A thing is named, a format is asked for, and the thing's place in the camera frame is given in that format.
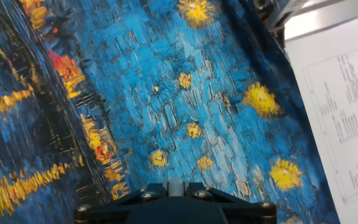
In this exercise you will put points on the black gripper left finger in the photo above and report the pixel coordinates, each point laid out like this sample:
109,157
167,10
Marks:
104,213

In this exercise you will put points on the white printed paper sheet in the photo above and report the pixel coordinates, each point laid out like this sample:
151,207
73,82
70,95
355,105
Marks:
337,140

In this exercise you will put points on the blue and orange painted cloth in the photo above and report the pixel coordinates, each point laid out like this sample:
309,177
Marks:
166,93

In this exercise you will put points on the aluminium frame beam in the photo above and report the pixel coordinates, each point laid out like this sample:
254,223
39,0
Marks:
275,15

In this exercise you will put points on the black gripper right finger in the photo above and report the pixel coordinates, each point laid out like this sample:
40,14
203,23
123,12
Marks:
250,213

